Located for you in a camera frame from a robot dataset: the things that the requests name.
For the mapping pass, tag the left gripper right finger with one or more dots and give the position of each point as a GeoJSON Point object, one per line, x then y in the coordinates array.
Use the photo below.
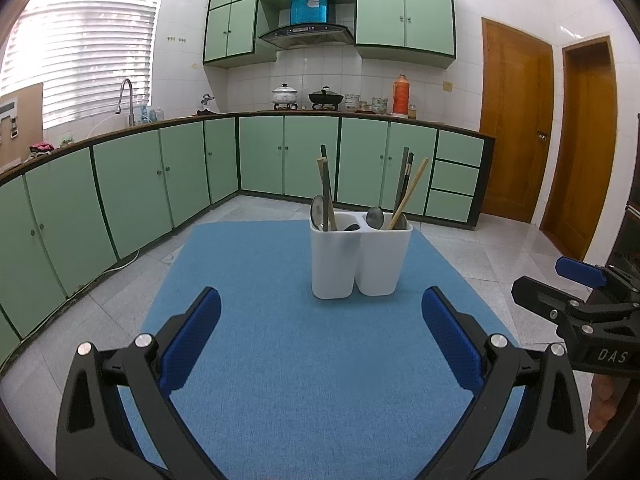
{"type": "Point", "coordinates": [525, 418]}

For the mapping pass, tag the wooden door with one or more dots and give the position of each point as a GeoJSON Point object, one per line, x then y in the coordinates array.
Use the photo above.
{"type": "Point", "coordinates": [517, 112]}
{"type": "Point", "coordinates": [584, 166]}

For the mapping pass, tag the blue table cloth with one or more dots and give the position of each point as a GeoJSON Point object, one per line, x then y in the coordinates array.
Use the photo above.
{"type": "Point", "coordinates": [290, 386]}

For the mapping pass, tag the blue box above hood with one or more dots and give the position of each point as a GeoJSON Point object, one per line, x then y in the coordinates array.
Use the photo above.
{"type": "Point", "coordinates": [311, 11]}

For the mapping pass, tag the metal spoon right compartment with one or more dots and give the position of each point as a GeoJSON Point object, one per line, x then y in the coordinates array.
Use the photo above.
{"type": "Point", "coordinates": [375, 218]}

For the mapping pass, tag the black wok with lid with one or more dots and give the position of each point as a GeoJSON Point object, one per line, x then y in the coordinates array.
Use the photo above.
{"type": "Point", "coordinates": [325, 99]}

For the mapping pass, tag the person's right hand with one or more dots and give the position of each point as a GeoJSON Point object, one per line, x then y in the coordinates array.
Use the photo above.
{"type": "Point", "coordinates": [603, 402]}

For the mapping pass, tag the black chopstick with silver band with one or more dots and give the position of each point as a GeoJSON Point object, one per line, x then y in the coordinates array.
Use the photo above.
{"type": "Point", "coordinates": [407, 177]}

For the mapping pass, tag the cardboard box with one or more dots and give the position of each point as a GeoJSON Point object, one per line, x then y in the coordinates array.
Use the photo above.
{"type": "Point", "coordinates": [21, 124]}

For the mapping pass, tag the patterned ceramic jar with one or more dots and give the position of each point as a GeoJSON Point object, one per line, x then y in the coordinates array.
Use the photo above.
{"type": "Point", "coordinates": [351, 102]}

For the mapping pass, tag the window blinds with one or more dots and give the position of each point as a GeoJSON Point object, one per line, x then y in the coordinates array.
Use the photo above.
{"type": "Point", "coordinates": [92, 56]}

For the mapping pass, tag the pink cloth on counter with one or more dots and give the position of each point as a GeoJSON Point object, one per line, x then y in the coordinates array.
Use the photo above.
{"type": "Point", "coordinates": [41, 148]}

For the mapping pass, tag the black range hood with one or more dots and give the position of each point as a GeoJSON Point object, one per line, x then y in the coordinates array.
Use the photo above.
{"type": "Point", "coordinates": [308, 35]}

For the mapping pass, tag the white cooking pot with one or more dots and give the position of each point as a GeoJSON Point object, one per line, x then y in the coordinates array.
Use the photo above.
{"type": "Point", "coordinates": [284, 97]}

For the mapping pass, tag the metal spoon left compartment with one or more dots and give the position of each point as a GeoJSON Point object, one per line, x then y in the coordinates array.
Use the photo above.
{"type": "Point", "coordinates": [318, 216]}

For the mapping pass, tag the orange thermos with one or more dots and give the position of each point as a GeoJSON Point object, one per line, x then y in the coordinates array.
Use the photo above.
{"type": "Point", "coordinates": [401, 96]}

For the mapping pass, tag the metal spoon compartment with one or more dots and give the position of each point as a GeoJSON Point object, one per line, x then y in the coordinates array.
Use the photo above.
{"type": "Point", "coordinates": [318, 216]}
{"type": "Point", "coordinates": [375, 218]}

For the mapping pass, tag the small figurine on counter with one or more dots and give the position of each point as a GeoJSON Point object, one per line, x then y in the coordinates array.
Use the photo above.
{"type": "Point", "coordinates": [204, 109]}

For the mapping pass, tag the lower green cabinets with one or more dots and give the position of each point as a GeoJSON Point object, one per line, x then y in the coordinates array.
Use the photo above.
{"type": "Point", "coordinates": [69, 216]}

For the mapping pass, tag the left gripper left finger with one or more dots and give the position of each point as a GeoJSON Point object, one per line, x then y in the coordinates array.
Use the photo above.
{"type": "Point", "coordinates": [116, 419]}

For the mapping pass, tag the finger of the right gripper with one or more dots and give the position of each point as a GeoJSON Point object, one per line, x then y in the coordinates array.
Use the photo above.
{"type": "Point", "coordinates": [580, 272]}
{"type": "Point", "coordinates": [550, 303]}

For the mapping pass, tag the upper green cabinets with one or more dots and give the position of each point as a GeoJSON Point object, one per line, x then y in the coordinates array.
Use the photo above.
{"type": "Point", "coordinates": [241, 32]}

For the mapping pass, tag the white utensil holder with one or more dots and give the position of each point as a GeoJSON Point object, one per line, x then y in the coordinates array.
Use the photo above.
{"type": "Point", "coordinates": [356, 257]}

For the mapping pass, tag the green cabinets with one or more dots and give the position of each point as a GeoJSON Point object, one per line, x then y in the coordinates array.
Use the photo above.
{"type": "Point", "coordinates": [69, 216]}
{"type": "Point", "coordinates": [241, 32]}

